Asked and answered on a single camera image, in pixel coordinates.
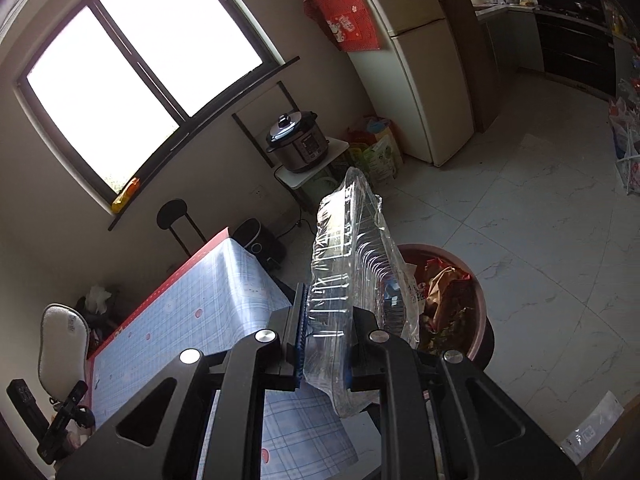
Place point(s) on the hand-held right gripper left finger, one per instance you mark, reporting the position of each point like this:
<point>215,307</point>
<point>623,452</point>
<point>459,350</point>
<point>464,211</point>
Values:
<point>300,340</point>

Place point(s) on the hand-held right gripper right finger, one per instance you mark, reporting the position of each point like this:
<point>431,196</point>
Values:
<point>365,355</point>

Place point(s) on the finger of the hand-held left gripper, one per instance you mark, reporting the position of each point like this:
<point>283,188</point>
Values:
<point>25,402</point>
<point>62,422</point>

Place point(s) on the clear plastic container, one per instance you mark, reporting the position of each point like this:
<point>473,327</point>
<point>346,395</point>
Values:
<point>340,270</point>

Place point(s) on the brown paper bag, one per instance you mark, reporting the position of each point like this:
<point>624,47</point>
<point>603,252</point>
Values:
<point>450,305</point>

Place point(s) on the red and white snack pouch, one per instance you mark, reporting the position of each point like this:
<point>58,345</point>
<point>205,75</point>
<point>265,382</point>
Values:
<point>437,263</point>

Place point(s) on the terracotta plastic bin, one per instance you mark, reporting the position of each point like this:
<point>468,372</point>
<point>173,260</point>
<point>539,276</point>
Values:
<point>482,320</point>

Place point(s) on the black round appliance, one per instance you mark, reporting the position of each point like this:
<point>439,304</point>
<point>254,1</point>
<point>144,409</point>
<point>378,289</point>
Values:
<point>257,242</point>

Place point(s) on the black waste bin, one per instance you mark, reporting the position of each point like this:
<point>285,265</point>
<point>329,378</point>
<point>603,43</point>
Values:
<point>107,325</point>

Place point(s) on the crumpled white plastic bag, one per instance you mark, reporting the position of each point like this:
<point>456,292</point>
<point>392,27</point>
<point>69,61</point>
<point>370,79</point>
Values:
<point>97,300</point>

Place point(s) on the white side table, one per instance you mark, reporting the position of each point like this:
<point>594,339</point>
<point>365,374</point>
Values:
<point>300,180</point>

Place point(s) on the black round stool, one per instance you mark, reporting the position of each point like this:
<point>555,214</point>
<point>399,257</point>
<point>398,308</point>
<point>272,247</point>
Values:
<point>172,215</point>

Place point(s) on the silver pressure cooker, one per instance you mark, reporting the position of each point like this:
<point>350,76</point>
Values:
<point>297,142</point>

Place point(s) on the colourful shopping bags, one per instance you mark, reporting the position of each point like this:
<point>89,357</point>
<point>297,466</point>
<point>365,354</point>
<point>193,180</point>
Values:
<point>377,155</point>

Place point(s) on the yellow snack packet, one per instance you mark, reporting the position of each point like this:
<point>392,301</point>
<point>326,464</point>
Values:
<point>125,195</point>

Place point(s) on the dark window sill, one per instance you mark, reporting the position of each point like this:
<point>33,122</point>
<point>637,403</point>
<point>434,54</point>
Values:
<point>200,135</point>

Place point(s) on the cardboard box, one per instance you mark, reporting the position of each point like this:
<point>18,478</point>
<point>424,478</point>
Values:
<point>610,440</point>

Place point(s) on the cream refrigerator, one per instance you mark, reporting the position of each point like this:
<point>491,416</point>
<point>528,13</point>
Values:
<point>425,85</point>

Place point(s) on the dark framed window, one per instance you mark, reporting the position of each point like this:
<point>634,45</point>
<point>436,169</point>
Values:
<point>125,85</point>

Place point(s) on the red printed cloth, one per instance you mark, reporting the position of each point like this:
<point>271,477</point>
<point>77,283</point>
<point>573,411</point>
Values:
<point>345,10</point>

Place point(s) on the grey kitchen counter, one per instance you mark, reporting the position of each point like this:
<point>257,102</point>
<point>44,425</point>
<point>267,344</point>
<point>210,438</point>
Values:
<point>510,40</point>

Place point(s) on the black kitchen stove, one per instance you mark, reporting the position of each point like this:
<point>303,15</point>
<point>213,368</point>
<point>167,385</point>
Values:
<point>575,35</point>

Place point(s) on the black metal rack frame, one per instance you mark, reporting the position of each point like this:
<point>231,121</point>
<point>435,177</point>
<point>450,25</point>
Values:
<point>250,135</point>

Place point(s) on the brown door frame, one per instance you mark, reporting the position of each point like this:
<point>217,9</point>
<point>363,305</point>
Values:
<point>465,35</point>

